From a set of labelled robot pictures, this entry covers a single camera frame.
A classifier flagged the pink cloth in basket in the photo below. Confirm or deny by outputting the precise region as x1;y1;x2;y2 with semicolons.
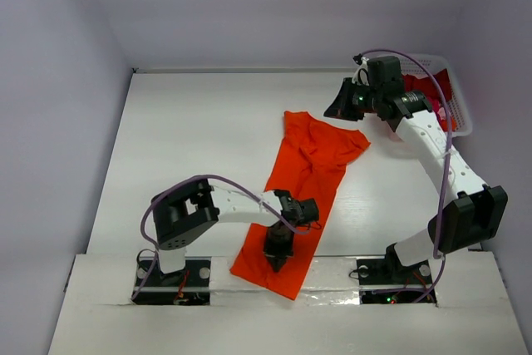
428;96;446;123

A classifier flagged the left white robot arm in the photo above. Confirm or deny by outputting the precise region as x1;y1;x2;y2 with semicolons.
146;175;319;284

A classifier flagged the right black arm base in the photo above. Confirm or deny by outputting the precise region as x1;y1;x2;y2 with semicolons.
348;258;437;305

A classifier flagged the white plastic basket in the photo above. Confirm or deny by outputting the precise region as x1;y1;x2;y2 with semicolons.
398;54;472;137

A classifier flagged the orange t shirt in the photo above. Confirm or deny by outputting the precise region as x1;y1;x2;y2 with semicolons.
230;111;370;300

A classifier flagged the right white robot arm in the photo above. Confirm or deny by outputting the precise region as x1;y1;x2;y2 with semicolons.
324;50;508;282

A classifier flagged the dark red t shirt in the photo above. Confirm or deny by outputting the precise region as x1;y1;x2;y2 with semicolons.
402;69;453;101

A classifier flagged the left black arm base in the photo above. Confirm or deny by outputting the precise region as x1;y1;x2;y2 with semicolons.
132;258;211;306

